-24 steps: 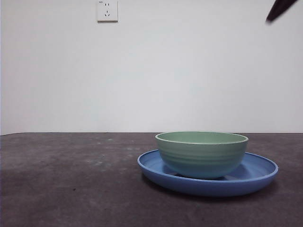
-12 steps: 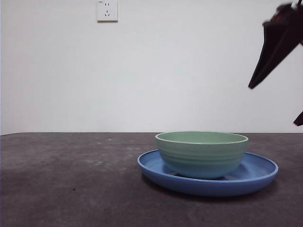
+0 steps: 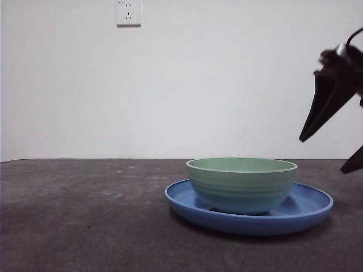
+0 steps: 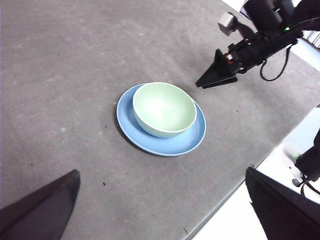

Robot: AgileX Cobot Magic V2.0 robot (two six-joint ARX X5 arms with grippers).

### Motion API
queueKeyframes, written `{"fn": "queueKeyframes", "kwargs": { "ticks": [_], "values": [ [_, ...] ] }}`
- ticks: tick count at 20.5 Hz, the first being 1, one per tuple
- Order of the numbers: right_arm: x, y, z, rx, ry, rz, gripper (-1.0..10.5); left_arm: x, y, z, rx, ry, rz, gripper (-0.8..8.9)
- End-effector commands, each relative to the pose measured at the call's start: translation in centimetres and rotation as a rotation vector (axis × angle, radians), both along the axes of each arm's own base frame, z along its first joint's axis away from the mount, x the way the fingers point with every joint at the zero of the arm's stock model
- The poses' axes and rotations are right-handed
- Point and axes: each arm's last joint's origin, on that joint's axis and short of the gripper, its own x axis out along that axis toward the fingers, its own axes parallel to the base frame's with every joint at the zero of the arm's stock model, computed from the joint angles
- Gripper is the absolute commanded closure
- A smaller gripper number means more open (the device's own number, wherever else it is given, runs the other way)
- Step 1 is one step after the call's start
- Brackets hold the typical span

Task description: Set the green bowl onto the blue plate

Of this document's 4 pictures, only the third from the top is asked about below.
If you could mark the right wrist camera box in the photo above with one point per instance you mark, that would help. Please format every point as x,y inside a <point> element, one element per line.
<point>341,50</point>

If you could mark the blue round plate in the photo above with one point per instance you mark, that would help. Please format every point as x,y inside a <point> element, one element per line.
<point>255,225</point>

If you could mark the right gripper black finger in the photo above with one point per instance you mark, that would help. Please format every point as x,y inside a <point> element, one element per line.
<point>326,102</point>
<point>354,164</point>

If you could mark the white wall socket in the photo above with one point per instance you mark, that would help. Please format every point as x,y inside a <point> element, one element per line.
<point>128,14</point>

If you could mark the green ribbed bowl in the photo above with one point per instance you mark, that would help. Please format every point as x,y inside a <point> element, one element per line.
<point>244,192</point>

